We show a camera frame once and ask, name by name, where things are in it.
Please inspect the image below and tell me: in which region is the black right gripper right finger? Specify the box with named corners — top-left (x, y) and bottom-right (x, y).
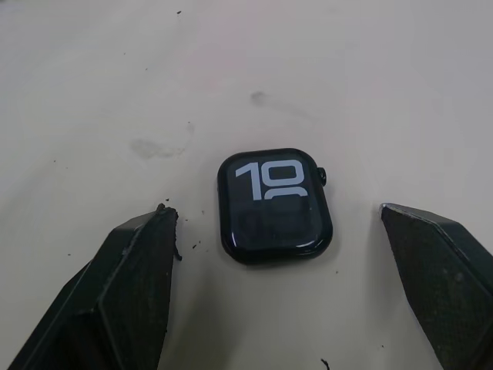
top-left (379, 202), bottom-right (493, 370)

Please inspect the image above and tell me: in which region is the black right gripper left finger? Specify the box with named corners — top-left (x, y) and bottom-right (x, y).
top-left (6, 204), bottom-right (183, 370)

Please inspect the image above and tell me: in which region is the black smartwatch body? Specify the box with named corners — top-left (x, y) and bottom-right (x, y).
top-left (216, 147), bottom-right (334, 267)

